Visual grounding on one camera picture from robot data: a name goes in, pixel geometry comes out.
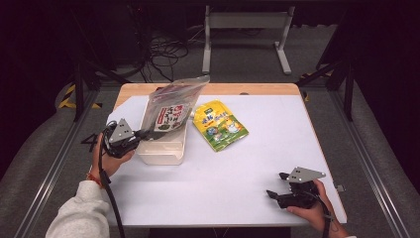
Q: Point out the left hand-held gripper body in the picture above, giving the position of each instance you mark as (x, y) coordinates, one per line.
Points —
(120, 139)

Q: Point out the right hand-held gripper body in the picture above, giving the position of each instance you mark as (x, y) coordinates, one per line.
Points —
(300, 196)

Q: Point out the white divided plastic box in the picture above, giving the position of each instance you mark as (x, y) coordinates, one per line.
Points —
(161, 152)

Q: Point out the clear bag of dark seaweed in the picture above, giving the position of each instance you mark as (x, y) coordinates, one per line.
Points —
(168, 112)

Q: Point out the person's right hand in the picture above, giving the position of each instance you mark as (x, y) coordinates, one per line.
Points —
(318, 214)

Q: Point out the person's left hand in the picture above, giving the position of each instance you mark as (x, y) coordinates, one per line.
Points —
(107, 165)

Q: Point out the white table mat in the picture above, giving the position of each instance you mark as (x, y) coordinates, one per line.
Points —
(211, 188)

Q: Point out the yellow and black hazard tape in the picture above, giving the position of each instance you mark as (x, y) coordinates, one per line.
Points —
(67, 97)

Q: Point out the black metal stand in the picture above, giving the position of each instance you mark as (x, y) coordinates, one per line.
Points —
(79, 86)
(348, 89)

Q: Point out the yellow spouted pouch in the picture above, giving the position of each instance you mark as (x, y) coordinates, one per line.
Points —
(218, 125)

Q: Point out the small grey metal bracket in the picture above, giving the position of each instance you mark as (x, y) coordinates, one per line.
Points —
(340, 188)

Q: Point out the aluminium frame rail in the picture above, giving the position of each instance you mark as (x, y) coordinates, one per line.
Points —
(366, 165)
(49, 178)

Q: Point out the white metal table frame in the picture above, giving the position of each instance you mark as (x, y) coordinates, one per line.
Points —
(246, 20)

